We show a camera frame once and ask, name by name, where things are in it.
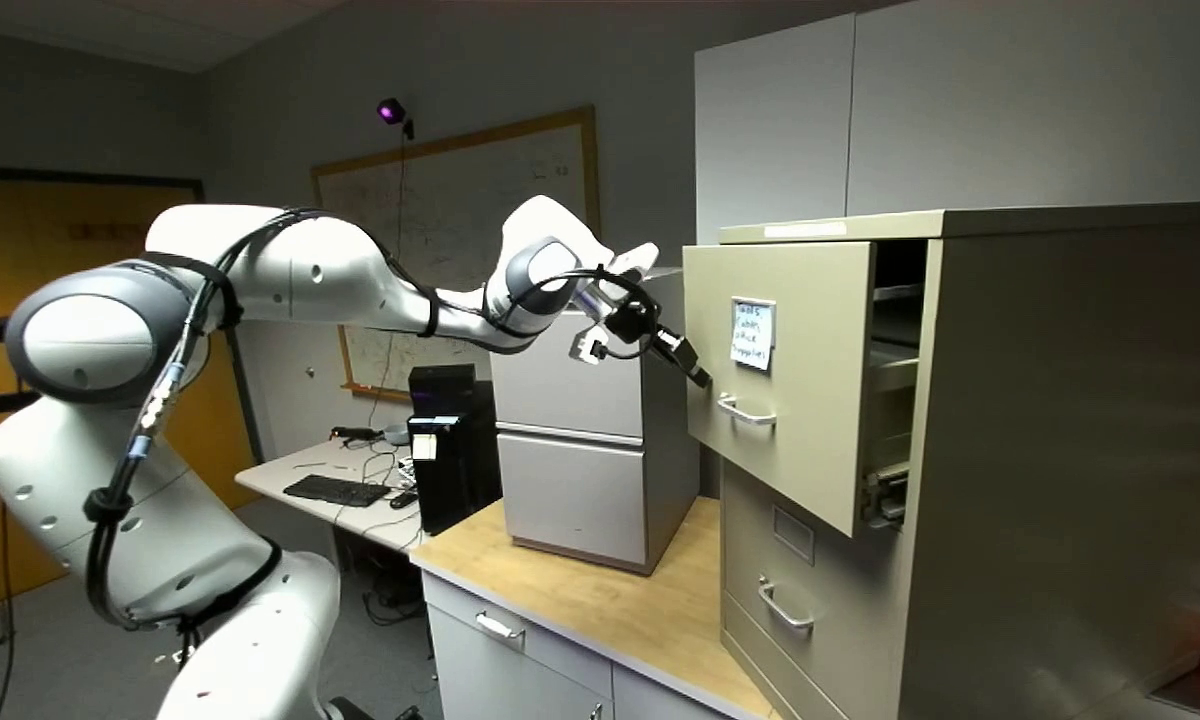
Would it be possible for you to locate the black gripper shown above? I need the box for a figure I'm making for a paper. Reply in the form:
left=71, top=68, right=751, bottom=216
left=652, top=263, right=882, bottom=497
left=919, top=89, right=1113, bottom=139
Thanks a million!
left=600, top=279, right=721, bottom=395

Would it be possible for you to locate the beige drawer with paper label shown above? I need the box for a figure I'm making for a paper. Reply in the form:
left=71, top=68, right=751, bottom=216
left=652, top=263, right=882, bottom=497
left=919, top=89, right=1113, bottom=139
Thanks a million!
left=681, top=237, right=931, bottom=543

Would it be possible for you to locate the white paper drawer label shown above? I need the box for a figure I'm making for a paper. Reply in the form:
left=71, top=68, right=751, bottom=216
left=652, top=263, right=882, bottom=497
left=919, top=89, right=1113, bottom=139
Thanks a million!
left=727, top=291, right=780, bottom=382

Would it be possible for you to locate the beige drawer without label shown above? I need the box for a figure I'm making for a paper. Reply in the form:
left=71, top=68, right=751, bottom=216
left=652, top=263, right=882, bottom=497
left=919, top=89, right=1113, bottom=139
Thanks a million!
left=717, top=461, right=919, bottom=720

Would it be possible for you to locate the small grey filing cabinet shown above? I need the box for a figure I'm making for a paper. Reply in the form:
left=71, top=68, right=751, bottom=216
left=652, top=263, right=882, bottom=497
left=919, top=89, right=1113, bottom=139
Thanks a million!
left=488, top=272, right=709, bottom=582

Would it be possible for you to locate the black computer tower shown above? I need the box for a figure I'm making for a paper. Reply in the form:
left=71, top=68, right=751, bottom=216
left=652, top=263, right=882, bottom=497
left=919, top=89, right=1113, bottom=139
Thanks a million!
left=403, top=362, right=503, bottom=540

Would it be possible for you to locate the wood topped grey cabinet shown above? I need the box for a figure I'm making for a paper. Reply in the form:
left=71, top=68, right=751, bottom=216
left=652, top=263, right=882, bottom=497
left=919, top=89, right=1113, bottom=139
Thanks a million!
left=407, top=497, right=783, bottom=720

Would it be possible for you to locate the wood framed whiteboard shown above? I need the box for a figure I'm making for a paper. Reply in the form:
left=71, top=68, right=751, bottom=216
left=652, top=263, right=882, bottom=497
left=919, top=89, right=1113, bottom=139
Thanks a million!
left=309, top=105, right=604, bottom=409

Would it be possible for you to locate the black computer keyboard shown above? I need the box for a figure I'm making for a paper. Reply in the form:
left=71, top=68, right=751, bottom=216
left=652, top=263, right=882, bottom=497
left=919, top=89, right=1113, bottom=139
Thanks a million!
left=280, top=474, right=397, bottom=512

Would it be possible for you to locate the white office desk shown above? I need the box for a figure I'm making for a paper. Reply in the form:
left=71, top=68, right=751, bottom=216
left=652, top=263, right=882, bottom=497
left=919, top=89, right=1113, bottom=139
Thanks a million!
left=231, top=438, right=433, bottom=561

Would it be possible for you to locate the beige metal filing cabinet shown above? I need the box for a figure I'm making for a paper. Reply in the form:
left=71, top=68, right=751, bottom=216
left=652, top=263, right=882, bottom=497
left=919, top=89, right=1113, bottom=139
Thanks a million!
left=717, top=199, right=1200, bottom=720

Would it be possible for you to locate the yellow wooden door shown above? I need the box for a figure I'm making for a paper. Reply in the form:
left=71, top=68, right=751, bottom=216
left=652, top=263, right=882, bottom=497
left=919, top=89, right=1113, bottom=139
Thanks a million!
left=0, top=165, right=261, bottom=621

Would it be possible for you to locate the narrow white wall cabinet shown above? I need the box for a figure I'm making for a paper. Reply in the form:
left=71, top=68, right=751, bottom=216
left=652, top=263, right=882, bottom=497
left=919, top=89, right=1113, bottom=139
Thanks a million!
left=690, top=11, right=858, bottom=252

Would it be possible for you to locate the camera with purple light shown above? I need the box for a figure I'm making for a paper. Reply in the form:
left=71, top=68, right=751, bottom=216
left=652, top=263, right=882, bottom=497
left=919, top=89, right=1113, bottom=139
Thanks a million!
left=370, top=96, right=421, bottom=145

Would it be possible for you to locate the wide white wall cabinet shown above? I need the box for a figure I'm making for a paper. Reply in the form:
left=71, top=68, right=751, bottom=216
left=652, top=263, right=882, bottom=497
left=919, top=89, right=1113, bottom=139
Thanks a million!
left=843, top=0, right=1200, bottom=220

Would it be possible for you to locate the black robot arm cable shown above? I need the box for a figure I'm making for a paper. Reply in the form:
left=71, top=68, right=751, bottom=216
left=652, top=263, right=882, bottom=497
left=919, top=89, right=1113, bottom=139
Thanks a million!
left=80, top=206, right=310, bottom=633

